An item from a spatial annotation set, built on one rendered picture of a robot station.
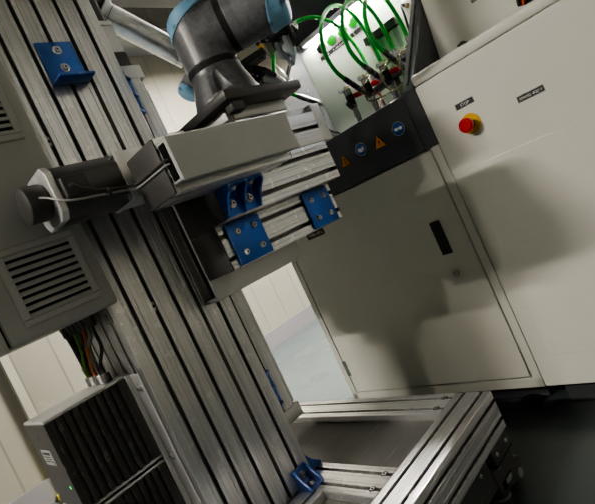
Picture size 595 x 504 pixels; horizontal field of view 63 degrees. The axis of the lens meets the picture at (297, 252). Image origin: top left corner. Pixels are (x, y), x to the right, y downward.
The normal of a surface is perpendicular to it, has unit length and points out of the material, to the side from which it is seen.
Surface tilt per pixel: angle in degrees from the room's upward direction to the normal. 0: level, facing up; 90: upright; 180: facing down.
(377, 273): 90
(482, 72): 90
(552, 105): 90
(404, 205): 90
